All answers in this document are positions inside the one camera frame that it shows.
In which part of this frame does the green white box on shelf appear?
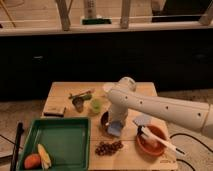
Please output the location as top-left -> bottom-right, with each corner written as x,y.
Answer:
81,17 -> 112,25

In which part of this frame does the green vegetable toy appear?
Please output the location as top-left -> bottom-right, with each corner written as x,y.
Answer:
69,89 -> 94,100

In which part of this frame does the white spatula black brush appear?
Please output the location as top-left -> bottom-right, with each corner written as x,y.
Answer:
139,126 -> 185,156

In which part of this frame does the brown wooden block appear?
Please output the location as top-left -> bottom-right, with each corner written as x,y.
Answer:
43,106 -> 66,117

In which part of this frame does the blue sponge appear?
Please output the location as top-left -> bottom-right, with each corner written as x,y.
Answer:
107,121 -> 123,137

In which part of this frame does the white round container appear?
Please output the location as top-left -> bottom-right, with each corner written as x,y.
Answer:
103,82 -> 115,93

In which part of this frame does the purple bowl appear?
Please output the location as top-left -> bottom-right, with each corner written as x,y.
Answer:
100,110 -> 125,136

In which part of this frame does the bunch of dark grapes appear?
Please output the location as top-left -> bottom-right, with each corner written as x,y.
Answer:
95,141 -> 123,156

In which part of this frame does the green plastic tray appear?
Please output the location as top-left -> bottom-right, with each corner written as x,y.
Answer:
17,117 -> 90,171

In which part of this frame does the blue-grey cloth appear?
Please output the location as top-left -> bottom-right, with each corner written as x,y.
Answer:
133,115 -> 151,126

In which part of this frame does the black pole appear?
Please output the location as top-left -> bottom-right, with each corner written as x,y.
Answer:
10,122 -> 24,171

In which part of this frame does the orange bowl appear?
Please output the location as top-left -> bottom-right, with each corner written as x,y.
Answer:
136,125 -> 166,157

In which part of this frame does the light green cup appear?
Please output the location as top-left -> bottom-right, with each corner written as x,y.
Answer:
90,99 -> 102,114

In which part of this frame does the orange fruit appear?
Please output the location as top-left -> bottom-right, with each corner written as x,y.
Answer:
24,153 -> 41,169

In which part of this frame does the dark metal cup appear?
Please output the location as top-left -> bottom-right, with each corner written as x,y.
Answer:
72,97 -> 84,113

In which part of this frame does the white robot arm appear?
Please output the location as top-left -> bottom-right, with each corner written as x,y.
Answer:
103,77 -> 213,139

